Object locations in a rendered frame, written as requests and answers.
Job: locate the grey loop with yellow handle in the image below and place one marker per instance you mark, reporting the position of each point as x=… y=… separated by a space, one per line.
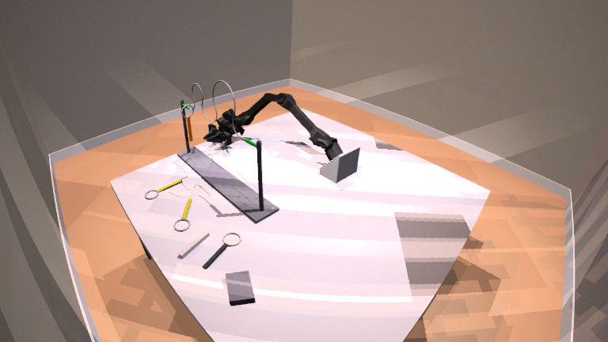
x=162 y=189
x=184 y=215

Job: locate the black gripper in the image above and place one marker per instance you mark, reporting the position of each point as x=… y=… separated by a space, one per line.
x=218 y=136

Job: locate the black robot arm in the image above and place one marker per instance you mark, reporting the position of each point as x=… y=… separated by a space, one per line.
x=317 y=136

